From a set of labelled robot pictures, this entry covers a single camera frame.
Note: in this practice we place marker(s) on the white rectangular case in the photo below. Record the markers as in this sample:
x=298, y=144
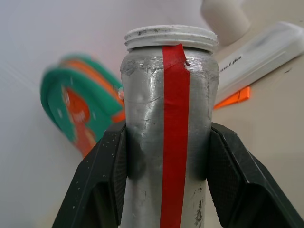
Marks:
x=256, y=61

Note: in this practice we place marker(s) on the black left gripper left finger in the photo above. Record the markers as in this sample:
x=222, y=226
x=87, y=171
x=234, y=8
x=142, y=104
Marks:
x=95, y=171

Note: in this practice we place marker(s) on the teal dinosaur backpack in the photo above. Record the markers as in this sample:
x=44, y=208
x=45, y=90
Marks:
x=57, y=102

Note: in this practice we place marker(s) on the white ceramic vase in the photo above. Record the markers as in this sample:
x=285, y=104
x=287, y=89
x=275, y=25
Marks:
x=225, y=21

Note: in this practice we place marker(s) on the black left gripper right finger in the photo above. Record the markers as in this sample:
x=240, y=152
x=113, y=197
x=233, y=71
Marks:
x=240, y=180

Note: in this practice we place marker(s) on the silver bottle with red tape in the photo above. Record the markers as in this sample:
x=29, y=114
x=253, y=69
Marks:
x=147, y=107

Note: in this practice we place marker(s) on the orange flat item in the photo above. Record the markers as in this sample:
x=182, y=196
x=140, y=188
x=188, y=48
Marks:
x=235, y=97

